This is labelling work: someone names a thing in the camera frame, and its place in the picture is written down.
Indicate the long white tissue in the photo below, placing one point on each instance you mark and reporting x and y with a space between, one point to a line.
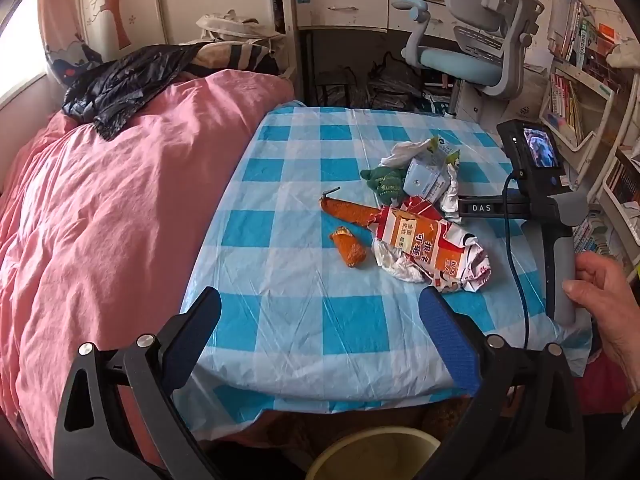
402 152

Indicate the short orange sausage piece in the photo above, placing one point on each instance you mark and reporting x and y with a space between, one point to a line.
350 250

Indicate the white bookshelf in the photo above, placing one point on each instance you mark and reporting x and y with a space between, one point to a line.
595 130

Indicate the black jacket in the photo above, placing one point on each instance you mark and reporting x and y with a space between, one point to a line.
115 85

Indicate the yellow plastic bucket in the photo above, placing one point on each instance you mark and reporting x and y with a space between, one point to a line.
340 452

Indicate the white paper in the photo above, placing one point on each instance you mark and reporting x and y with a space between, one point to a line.
400 266

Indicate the black stool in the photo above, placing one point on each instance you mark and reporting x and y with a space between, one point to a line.
335 85

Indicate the light blue milk carton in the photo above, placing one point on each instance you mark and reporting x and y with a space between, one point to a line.
425 180

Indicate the wardrobe with tree decal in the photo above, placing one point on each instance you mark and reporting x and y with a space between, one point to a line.
150 0

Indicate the red and white package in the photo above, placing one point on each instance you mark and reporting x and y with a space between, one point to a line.
415 240

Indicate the person's right hand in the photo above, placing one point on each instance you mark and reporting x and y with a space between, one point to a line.
615 315

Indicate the pink blanket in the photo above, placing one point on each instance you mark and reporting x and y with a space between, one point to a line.
100 210

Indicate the tall row of books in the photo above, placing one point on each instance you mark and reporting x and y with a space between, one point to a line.
575 30

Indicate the grey and blue office chair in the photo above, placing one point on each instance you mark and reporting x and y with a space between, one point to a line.
470 60

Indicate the short row of books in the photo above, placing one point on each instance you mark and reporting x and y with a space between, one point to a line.
565 100

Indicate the wide white desk drawer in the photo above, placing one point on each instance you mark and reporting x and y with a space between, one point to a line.
340 10

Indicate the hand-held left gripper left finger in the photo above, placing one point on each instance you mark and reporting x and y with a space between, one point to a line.
195 332

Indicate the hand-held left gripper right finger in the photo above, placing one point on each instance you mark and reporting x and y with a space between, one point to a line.
450 342

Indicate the blue checkered tablecloth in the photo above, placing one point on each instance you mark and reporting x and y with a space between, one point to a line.
300 240

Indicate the beige canvas bag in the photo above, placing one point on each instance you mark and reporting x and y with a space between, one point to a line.
225 25

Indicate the green knitted toy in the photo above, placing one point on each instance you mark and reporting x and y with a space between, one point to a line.
385 182

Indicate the black bags under desk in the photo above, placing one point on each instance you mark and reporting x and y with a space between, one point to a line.
395 85

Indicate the white desk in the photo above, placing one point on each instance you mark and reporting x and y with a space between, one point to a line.
340 7

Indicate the long orange sausage wrapper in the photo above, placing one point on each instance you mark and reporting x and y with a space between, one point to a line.
350 210

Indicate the narrow white desk drawer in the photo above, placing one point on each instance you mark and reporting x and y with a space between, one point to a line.
405 20

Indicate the striped pillow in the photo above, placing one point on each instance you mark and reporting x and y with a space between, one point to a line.
235 52

